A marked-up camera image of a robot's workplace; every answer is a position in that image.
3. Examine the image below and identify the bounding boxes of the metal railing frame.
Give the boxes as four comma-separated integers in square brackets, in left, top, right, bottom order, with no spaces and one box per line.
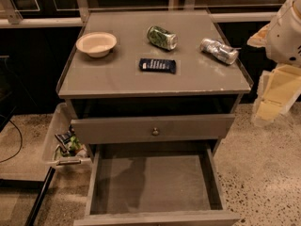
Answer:
[0,0,286,27]

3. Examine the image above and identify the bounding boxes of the white paper bowl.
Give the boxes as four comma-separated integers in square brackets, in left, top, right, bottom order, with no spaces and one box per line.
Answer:
[75,32,117,58]

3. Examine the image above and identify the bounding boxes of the grey top drawer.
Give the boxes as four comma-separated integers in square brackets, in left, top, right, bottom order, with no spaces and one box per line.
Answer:
[71,114,234,144]

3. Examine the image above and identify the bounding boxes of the green soda can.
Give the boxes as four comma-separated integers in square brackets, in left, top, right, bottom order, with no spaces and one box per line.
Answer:
[147,25,178,51]

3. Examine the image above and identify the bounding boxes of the blue rxbar blueberry bar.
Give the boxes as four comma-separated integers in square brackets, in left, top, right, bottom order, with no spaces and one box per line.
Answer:
[138,58,176,74]

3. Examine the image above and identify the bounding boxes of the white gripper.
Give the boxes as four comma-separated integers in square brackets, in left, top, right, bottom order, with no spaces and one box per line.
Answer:
[247,0,301,115]

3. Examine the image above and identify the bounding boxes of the open grey middle drawer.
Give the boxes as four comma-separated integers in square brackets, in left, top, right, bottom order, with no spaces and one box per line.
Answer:
[74,141,240,226]

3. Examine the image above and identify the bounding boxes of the round brass drawer knob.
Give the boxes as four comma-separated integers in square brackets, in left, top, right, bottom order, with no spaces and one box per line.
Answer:
[152,128,160,136]

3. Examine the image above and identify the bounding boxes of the black floor cable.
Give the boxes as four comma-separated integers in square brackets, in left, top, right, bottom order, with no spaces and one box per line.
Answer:
[0,115,24,164]

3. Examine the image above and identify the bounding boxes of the grey drawer cabinet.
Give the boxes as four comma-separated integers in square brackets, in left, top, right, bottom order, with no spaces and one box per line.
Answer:
[55,9,254,226]

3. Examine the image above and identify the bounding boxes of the silver soda can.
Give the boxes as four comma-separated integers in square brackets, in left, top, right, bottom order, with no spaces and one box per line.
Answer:
[199,38,239,65]

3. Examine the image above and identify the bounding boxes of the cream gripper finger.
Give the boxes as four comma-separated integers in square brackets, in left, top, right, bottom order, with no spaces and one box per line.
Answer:
[252,71,282,126]

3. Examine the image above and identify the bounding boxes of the clear plastic bin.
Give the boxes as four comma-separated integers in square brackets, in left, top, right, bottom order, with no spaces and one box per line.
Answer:
[42,103,91,168]

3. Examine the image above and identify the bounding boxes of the snack packets in bin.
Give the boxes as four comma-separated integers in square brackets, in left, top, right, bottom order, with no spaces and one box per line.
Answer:
[54,125,87,159]

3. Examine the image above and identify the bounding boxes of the black floor bar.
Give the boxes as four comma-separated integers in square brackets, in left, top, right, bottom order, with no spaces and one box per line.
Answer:
[24,167,55,226]

